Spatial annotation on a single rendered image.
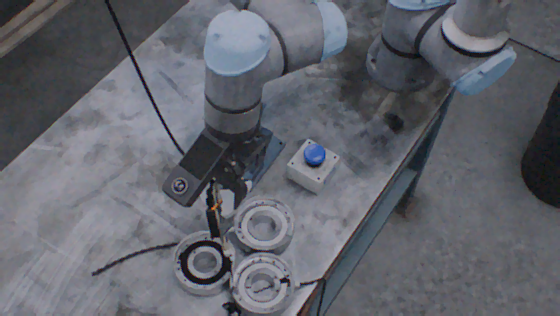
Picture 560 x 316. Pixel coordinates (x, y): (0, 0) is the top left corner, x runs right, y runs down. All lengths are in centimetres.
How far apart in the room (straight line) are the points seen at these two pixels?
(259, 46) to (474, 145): 165
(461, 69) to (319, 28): 41
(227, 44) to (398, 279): 138
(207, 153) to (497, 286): 138
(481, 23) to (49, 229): 81
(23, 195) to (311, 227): 52
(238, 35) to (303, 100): 57
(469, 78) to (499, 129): 126
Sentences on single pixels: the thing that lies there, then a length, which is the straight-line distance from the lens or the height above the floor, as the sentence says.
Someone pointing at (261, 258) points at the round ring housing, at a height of 83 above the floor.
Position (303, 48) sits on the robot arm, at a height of 123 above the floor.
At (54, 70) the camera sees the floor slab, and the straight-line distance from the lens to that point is 252.
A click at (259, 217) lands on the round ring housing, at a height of 82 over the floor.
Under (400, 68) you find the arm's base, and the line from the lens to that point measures 131.
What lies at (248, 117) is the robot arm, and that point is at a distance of 82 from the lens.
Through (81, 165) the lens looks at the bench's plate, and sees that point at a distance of 125.
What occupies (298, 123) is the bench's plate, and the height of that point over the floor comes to 80.
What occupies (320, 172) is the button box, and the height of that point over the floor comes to 84.
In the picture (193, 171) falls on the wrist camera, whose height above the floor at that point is 109.
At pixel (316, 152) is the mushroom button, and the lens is 114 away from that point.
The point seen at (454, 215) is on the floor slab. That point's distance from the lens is 216.
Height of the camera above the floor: 182
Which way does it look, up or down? 57 degrees down
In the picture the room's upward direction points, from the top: 4 degrees clockwise
